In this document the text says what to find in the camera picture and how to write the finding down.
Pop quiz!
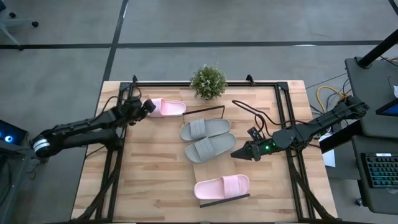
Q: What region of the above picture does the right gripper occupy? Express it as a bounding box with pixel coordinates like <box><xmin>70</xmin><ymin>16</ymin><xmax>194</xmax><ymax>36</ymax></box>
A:
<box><xmin>230</xmin><ymin>139</ymin><xmax>280</xmax><ymax>162</ymax></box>

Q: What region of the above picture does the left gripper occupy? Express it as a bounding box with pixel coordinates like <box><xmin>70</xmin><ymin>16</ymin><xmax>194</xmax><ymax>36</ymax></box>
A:
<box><xmin>122</xmin><ymin>98</ymin><xmax>157</xmax><ymax>124</ymax></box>

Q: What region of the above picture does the pink rubber slide sandal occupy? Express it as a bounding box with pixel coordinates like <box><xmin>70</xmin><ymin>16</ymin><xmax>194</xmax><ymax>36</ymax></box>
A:
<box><xmin>193</xmin><ymin>174</ymin><xmax>251</xmax><ymax>200</ymax></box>
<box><xmin>148</xmin><ymin>98</ymin><xmax>187</xmax><ymax>118</ymax></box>

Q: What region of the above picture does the grey rubber slide sandal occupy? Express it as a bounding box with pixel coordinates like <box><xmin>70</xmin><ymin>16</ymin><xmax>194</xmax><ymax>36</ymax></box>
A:
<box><xmin>180</xmin><ymin>118</ymin><xmax>232</xmax><ymax>142</ymax></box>
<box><xmin>184</xmin><ymin>133</ymin><xmax>238</xmax><ymax>164</ymax></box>

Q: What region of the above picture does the black-framed wooden shoe shelf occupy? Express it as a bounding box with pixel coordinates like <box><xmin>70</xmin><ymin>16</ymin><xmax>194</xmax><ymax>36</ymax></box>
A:
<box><xmin>182</xmin><ymin>105</ymin><xmax>252</xmax><ymax>209</ymax></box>

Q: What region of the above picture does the small green potted plant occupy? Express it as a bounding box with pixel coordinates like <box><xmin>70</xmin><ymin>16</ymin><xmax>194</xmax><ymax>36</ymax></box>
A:
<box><xmin>190</xmin><ymin>63</ymin><xmax>228</xmax><ymax>101</ymax></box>

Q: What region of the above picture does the white paper sheet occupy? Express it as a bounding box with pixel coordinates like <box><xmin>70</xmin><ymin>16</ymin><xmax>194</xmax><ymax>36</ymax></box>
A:
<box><xmin>319</xmin><ymin>133</ymin><xmax>337</xmax><ymax>168</ymax></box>

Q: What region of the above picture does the grey keyboard desk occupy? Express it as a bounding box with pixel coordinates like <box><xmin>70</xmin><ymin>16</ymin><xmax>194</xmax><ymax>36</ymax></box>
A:
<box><xmin>351</xmin><ymin>135</ymin><xmax>398</xmax><ymax>216</ymax></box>

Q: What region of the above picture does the grey side desk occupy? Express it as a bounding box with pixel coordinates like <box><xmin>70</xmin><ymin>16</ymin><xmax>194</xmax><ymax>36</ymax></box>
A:
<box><xmin>344</xmin><ymin>55</ymin><xmax>398</xmax><ymax>139</ymax></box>

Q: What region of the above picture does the backlit black keyboard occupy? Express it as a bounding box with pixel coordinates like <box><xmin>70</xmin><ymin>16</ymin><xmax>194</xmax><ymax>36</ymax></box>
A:
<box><xmin>361</xmin><ymin>152</ymin><xmax>398</xmax><ymax>190</ymax></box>

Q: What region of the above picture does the black box with blue light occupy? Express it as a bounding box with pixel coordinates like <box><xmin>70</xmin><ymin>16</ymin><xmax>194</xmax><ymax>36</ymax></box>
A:
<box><xmin>0</xmin><ymin>119</ymin><xmax>29</xmax><ymax>154</ymax></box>

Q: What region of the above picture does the tablet with blue screen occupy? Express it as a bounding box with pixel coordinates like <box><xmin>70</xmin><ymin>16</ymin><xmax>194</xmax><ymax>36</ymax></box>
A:
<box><xmin>375</xmin><ymin>97</ymin><xmax>398</xmax><ymax>118</ymax></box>

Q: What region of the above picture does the office chair base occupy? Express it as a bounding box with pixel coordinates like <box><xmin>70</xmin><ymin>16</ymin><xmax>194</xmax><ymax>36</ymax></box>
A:
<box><xmin>0</xmin><ymin>1</ymin><xmax>40</xmax><ymax>51</ymax></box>

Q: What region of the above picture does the black stand pole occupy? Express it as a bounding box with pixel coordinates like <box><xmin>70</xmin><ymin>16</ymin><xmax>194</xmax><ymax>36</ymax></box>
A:
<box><xmin>356</xmin><ymin>29</ymin><xmax>398</xmax><ymax>68</ymax></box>

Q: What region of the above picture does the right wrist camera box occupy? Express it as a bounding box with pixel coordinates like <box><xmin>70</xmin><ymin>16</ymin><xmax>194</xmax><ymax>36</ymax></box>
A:
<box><xmin>247</xmin><ymin>126</ymin><xmax>263</xmax><ymax>141</ymax></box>

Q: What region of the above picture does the black left camera cable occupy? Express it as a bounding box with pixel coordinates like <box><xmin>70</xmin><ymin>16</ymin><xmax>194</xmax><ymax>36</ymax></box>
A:
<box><xmin>101</xmin><ymin>86</ymin><xmax>143</xmax><ymax>114</ymax></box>

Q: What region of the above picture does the black camera cable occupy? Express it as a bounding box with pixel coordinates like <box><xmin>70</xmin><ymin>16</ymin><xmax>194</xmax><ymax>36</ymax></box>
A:
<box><xmin>231</xmin><ymin>99</ymin><xmax>310</xmax><ymax>139</ymax></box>
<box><xmin>101</xmin><ymin>86</ymin><xmax>143</xmax><ymax>114</ymax></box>

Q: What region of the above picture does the black right camera cable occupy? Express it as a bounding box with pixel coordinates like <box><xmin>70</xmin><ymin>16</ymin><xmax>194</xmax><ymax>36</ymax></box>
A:
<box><xmin>231</xmin><ymin>99</ymin><xmax>310</xmax><ymax>139</ymax></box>

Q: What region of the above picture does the black aluminium rig frame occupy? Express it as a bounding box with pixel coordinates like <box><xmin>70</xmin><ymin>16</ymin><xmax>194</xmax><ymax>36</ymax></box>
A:
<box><xmin>70</xmin><ymin>74</ymin><xmax>338</xmax><ymax>224</ymax></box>

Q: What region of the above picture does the yellow cable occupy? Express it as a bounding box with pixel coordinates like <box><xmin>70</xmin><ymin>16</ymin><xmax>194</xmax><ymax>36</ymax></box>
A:
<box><xmin>316</xmin><ymin>85</ymin><xmax>353</xmax><ymax>113</ymax></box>

